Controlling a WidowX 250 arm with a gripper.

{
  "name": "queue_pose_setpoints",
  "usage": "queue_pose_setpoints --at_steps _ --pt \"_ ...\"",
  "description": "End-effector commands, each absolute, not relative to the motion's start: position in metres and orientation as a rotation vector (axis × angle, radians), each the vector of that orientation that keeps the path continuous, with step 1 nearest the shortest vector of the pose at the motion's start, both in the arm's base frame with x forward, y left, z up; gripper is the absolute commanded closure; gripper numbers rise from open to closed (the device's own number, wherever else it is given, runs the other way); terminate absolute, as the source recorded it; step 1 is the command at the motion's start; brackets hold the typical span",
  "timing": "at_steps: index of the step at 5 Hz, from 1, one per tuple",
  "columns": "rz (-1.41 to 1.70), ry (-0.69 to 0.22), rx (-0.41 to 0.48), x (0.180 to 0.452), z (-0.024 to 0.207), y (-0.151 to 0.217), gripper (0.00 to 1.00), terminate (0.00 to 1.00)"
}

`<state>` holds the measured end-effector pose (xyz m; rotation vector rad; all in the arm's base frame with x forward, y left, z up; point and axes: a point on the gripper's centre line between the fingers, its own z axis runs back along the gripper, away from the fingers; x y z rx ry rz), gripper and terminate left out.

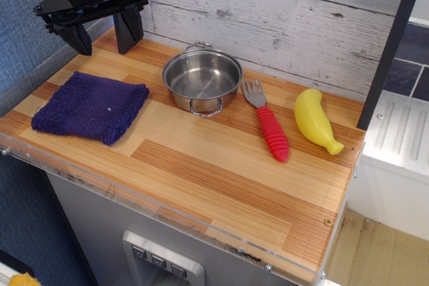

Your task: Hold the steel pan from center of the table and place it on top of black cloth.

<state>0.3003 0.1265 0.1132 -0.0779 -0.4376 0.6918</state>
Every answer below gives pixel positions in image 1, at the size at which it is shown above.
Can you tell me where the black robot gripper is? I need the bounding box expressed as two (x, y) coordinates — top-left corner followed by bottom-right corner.
(33, 0), (148, 56)

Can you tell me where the small steel pan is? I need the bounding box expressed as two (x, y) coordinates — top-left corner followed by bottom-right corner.
(162, 42), (243, 118)

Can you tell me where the dark purple cloth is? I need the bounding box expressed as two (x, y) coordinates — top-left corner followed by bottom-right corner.
(31, 71), (149, 146)

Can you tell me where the clear acrylic table edge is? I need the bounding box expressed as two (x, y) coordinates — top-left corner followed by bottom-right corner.
(1, 134), (327, 285)

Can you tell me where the grey toy fridge cabinet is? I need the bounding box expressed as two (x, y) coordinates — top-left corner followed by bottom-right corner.
(48, 173), (319, 285)

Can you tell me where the silver dispenser button panel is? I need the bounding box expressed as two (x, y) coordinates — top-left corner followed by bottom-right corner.
(122, 230), (206, 285)

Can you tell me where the yellow toy banana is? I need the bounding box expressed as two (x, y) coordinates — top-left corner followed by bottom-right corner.
(294, 88), (344, 155)

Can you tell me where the yellow object bottom corner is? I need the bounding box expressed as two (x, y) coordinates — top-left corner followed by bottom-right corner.
(7, 274), (42, 286)

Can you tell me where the white toy sink unit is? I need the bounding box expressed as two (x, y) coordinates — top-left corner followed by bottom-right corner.
(347, 91), (428, 240)

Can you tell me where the fork with red handle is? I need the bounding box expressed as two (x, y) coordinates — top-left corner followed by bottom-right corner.
(242, 80), (290, 163)

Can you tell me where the black vertical post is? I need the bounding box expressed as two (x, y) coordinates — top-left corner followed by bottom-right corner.
(357, 0), (416, 130)

